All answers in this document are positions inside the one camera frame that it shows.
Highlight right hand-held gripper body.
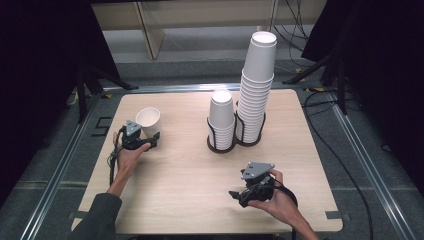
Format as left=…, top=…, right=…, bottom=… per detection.
left=237, top=161, right=277, bottom=209

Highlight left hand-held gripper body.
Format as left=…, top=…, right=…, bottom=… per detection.
left=118, top=119, right=158, bottom=152

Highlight white paper cup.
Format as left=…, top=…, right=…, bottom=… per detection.
left=134, top=106, right=163, bottom=140

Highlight black double cup holder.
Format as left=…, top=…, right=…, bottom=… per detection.
left=206, top=99, right=267, bottom=155

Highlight short stack of paper cups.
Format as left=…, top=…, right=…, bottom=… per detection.
left=207, top=88, right=237, bottom=151

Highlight tall stack of paper cups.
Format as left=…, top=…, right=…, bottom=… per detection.
left=235, top=30, right=278, bottom=145

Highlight person's left hand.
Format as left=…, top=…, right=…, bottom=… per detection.
left=112, top=131, right=152, bottom=175

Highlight person's right hand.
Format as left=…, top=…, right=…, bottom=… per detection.
left=247, top=168, right=298, bottom=225

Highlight black floor tape mark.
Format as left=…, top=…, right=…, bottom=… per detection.
left=90, top=116, right=113, bottom=138

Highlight black metal stand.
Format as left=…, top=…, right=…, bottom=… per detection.
left=282, top=49, right=350, bottom=116
left=75, top=62, right=140, bottom=124

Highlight black curtain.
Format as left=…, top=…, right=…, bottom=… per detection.
left=301, top=0, right=424, bottom=198
left=0, top=0, right=122, bottom=208

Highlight beige wooden desk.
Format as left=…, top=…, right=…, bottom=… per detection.
left=90, top=0, right=328, bottom=61

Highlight right hand-held gripper cable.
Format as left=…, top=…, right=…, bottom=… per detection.
left=272, top=184, right=299, bottom=210

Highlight hand-held gripper cable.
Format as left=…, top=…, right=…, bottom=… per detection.
left=272, top=184, right=299, bottom=210
left=106, top=132, right=126, bottom=187

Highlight left hand-held gripper cable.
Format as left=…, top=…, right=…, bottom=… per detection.
left=106, top=132, right=126, bottom=187

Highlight metal floor rail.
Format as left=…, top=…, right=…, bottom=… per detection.
left=19, top=94, right=102, bottom=240
left=102, top=82, right=285, bottom=94
left=327, top=92, right=418, bottom=240

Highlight black floor cable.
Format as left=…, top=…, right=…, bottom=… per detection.
left=301, top=87, right=375, bottom=240

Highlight hanging black cables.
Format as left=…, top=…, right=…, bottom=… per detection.
left=272, top=0, right=312, bottom=68

